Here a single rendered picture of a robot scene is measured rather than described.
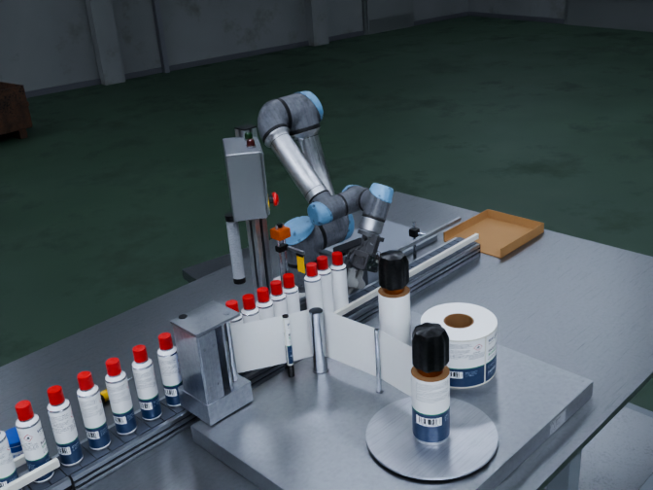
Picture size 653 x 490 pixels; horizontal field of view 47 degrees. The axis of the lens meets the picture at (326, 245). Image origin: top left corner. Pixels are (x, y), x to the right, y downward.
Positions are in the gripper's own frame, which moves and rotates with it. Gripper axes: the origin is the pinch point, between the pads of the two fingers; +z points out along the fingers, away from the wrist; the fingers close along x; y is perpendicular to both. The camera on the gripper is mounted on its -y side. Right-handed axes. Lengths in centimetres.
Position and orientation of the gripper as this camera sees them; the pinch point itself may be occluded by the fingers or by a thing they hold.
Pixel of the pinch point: (345, 291)
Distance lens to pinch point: 239.3
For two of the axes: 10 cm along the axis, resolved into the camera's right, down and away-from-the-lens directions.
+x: 6.5, 1.7, 7.5
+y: 7.1, 2.4, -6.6
